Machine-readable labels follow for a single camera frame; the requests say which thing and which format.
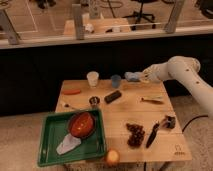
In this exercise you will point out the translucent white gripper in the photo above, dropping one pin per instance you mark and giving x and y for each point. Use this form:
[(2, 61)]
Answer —
[(148, 75)]

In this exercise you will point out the blue sponge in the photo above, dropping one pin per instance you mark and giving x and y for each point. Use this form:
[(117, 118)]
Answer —
[(132, 76)]

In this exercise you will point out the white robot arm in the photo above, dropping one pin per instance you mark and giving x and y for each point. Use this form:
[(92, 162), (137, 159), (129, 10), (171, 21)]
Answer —
[(185, 71)]

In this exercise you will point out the blue plastic cup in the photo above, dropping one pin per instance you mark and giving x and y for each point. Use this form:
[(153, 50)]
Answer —
[(115, 80)]

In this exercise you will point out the white paper cup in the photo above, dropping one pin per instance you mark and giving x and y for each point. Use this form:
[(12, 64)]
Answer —
[(92, 78)]

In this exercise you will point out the small metal cup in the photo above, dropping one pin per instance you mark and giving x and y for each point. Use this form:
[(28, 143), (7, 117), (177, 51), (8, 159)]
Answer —
[(94, 101)]

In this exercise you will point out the black rectangular block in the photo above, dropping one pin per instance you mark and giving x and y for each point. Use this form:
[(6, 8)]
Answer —
[(113, 96)]

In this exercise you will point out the small metal clip toy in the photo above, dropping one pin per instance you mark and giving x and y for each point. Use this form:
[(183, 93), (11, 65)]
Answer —
[(169, 122)]

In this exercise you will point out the black knife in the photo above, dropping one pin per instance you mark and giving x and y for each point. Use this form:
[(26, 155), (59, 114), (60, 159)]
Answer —
[(152, 135)]

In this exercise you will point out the black office chair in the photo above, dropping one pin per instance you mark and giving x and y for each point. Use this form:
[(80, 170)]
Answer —
[(138, 15)]

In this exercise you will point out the bunch of dark grapes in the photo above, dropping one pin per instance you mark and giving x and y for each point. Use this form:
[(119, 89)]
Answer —
[(137, 135)]

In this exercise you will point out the background wooden table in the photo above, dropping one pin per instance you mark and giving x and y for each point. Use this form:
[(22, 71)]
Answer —
[(100, 25)]

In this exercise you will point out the red bowl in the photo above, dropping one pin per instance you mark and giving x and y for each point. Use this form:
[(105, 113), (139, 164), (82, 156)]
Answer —
[(81, 125)]

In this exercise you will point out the yellow apple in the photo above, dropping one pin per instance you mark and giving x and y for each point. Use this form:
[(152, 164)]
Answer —
[(112, 157)]

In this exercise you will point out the grey cloth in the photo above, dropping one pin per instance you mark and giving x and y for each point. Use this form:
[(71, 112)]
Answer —
[(69, 143)]

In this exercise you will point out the green plastic tray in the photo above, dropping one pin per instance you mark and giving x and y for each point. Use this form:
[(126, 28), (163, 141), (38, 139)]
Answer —
[(55, 128)]

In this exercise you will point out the wooden handled brush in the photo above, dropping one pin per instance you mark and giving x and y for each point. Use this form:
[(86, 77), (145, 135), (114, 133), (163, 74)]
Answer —
[(157, 100)]

